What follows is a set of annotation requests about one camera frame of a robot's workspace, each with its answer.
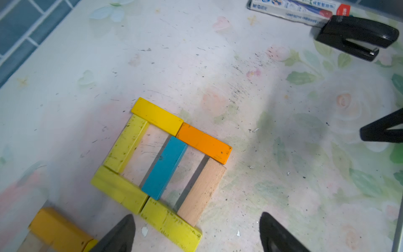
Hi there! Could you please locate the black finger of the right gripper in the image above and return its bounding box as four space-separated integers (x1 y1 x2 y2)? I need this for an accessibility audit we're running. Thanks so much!
360 108 403 143

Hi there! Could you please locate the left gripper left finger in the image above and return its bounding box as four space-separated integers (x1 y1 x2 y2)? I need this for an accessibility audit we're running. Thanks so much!
90 214 136 252

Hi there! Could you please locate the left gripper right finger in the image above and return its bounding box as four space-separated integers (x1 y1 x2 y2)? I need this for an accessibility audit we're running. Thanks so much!
259 212 309 252

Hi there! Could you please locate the yellow block vertical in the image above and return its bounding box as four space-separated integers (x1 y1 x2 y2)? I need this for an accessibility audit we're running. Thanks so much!
91 165 149 215
103 114 150 173

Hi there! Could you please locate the yellow block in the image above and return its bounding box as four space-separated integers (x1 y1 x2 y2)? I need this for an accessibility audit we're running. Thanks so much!
140 197 203 252
82 239 98 252

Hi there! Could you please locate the orange block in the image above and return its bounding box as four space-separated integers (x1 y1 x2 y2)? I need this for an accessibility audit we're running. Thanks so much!
28 207 94 252
176 123 233 165

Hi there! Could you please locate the teal block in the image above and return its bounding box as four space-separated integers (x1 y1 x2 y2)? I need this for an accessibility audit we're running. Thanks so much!
142 136 188 200

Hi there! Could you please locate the tan wooden block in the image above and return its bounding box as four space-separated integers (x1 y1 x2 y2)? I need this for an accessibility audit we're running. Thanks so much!
17 232 49 252
177 158 227 227

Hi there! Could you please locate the yellow block diagonal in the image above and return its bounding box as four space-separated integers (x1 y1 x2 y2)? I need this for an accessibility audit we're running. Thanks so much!
131 98 184 136

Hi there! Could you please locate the black remote device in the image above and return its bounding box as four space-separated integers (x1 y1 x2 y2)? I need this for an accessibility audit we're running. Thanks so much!
315 15 400 62

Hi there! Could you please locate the toothpaste tube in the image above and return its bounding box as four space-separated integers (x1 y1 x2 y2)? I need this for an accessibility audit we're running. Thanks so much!
247 0 351 27

